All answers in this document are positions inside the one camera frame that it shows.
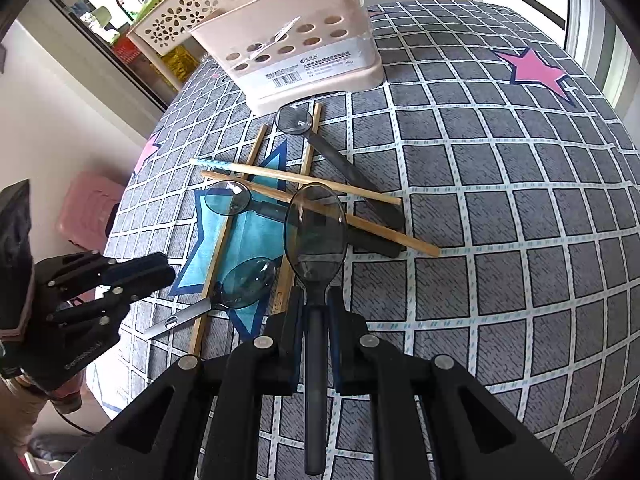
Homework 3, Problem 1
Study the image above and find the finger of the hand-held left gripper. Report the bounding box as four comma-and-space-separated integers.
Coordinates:
46, 287, 147, 328
32, 251, 177, 303

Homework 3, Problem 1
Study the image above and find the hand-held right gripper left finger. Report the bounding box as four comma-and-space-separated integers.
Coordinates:
60, 285, 306, 480

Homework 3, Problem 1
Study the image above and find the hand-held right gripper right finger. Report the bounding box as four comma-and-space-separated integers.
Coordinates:
326, 285, 577, 480

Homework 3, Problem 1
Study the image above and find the clear spoon metal handle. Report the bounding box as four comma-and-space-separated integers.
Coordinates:
143, 257, 277, 339

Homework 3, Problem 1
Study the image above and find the plain wooden chopstick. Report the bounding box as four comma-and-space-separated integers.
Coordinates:
276, 104, 322, 312
201, 170, 442, 258
191, 125, 269, 358

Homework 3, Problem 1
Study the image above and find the large clear grey spoon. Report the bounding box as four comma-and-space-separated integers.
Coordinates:
283, 184, 349, 477

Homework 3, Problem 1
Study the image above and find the clear spoon black handle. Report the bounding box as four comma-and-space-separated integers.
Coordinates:
274, 104, 407, 233
205, 179, 405, 260

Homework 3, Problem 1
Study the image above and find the blue patterned wooden chopstick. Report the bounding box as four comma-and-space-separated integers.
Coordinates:
189, 157, 402, 206

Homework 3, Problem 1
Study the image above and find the cream plastic utensil holder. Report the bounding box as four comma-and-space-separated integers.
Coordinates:
189, 0, 385, 115

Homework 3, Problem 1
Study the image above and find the pink plastic stool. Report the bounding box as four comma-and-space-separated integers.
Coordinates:
56, 170, 127, 253

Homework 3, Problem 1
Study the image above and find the grey checkered star-print cloth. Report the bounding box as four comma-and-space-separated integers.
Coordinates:
102, 0, 640, 480

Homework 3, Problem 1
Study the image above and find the yellow packet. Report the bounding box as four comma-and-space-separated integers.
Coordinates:
159, 44, 202, 80

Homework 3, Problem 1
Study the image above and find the cream flower-cutout rack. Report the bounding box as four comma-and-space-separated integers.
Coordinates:
126, 0, 251, 95

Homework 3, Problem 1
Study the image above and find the black cable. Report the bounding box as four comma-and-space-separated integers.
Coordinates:
52, 402, 108, 436

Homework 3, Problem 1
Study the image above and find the dark sliding door frame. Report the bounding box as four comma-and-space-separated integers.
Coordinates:
41, 0, 170, 112

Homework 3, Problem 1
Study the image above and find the white window frame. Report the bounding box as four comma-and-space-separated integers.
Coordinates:
481, 0, 628, 108

